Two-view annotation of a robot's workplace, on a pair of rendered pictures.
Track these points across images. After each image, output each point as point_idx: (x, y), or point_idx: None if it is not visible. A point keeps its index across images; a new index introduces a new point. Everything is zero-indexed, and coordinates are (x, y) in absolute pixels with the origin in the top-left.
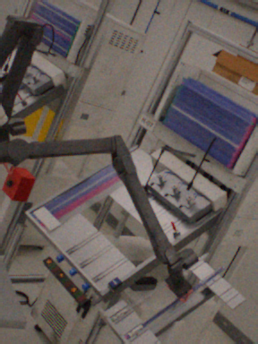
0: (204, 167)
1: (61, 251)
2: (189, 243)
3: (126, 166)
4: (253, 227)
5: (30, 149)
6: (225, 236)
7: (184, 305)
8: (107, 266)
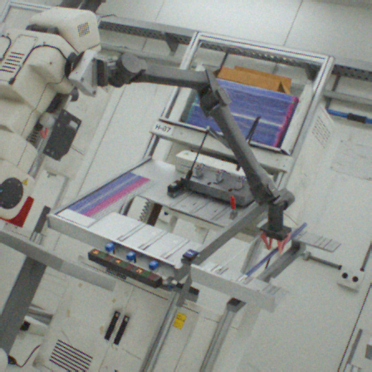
0: None
1: (109, 239)
2: (246, 226)
3: (222, 96)
4: None
5: (141, 64)
6: None
7: (275, 262)
8: (168, 247)
